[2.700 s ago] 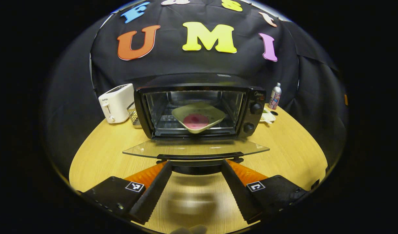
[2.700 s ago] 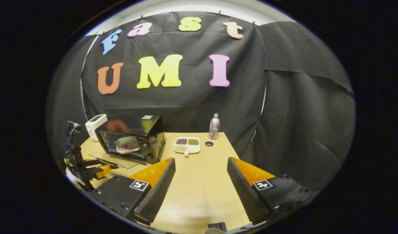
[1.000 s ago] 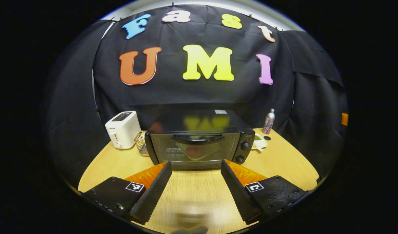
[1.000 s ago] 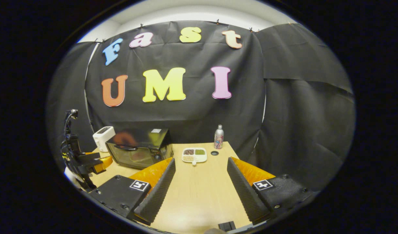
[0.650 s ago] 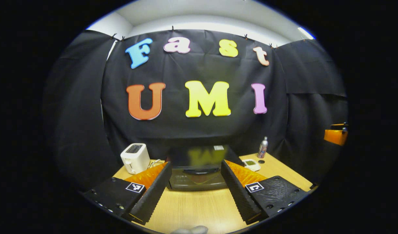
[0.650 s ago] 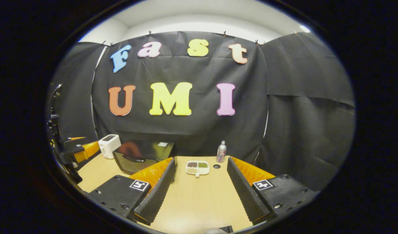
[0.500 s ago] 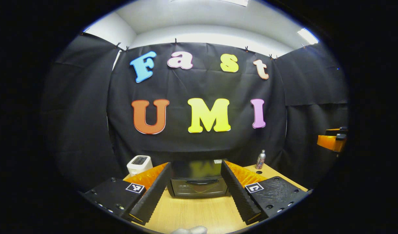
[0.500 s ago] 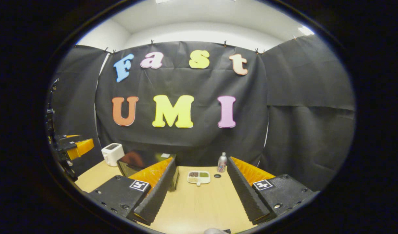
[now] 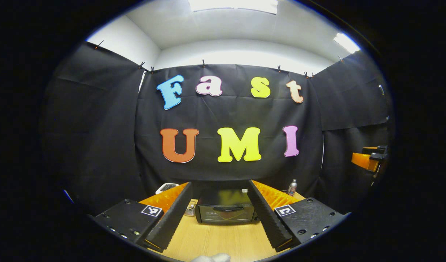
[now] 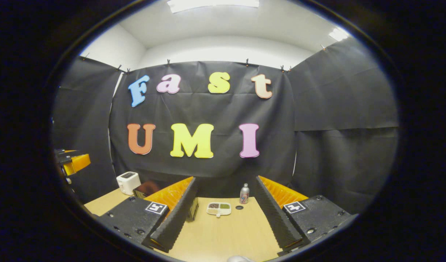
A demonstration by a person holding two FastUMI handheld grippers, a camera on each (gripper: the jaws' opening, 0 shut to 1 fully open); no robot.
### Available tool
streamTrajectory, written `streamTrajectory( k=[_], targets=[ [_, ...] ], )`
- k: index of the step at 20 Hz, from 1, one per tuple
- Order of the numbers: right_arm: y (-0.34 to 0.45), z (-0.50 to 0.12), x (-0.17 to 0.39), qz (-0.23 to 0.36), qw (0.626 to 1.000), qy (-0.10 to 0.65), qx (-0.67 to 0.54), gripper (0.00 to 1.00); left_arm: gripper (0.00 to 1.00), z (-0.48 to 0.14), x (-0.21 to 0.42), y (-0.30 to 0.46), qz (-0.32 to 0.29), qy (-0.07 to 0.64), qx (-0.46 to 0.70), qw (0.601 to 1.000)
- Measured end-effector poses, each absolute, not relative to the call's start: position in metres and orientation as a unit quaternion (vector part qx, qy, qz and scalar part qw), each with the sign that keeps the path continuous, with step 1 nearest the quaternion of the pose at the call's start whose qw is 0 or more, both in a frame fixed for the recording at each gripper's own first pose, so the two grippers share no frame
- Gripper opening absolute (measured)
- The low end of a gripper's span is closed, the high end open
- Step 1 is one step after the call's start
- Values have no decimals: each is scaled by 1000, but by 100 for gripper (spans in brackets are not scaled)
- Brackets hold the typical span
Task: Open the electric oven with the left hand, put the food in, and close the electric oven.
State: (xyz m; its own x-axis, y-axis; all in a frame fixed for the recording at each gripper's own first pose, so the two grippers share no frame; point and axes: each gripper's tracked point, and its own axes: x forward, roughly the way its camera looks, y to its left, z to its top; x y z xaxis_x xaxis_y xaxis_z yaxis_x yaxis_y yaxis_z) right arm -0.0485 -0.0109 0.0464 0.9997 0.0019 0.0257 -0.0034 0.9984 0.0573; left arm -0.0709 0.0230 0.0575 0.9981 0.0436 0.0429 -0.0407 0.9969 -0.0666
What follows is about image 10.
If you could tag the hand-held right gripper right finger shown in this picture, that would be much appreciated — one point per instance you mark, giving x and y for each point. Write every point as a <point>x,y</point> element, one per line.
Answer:
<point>279,222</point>

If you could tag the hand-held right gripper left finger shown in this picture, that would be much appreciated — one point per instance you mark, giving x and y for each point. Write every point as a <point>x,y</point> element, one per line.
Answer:
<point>177,222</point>

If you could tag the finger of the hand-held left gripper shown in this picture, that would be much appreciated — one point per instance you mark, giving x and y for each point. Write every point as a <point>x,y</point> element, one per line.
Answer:
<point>67,151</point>
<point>77,163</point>

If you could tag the black electric oven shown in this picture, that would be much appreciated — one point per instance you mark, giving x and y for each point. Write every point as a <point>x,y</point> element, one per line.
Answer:
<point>146,189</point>

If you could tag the white divided dish with grains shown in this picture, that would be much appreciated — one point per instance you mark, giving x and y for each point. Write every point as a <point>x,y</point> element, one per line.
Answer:
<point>219,209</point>

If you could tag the silver drink bottle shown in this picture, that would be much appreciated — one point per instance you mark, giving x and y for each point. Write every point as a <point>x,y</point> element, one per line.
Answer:
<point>244,194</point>

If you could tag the white toaster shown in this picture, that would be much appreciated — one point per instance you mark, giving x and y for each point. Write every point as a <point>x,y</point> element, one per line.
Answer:
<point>128,183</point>

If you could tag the black backdrop cloth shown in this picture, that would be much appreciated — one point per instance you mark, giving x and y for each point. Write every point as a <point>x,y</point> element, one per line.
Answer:
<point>226,109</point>

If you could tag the ceiling light panel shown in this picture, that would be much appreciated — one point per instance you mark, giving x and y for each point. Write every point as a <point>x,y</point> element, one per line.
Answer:
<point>213,4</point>
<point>338,34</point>

